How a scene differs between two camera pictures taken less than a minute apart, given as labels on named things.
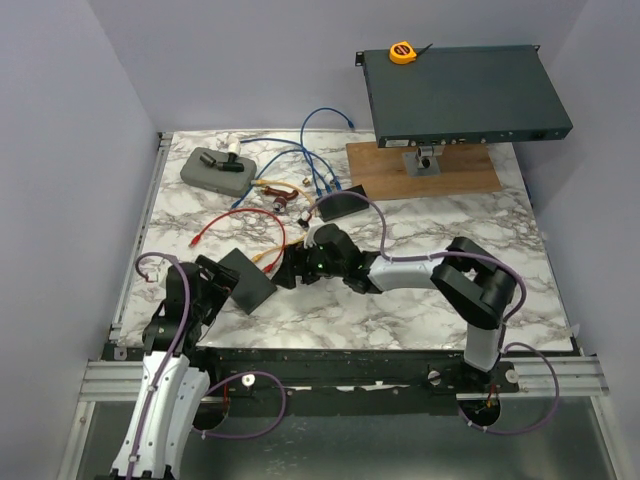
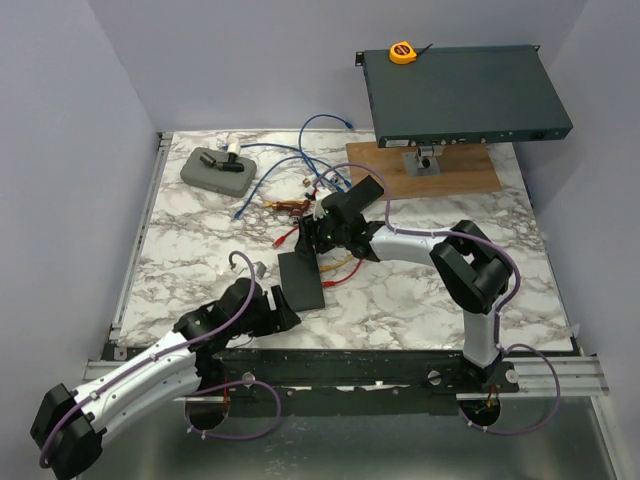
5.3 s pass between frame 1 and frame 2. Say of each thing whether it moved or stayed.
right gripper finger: moved
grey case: stayed
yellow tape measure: stayed
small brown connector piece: moved
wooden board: stayed
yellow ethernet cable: moved
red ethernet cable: moved
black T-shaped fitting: stayed
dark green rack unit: stayed
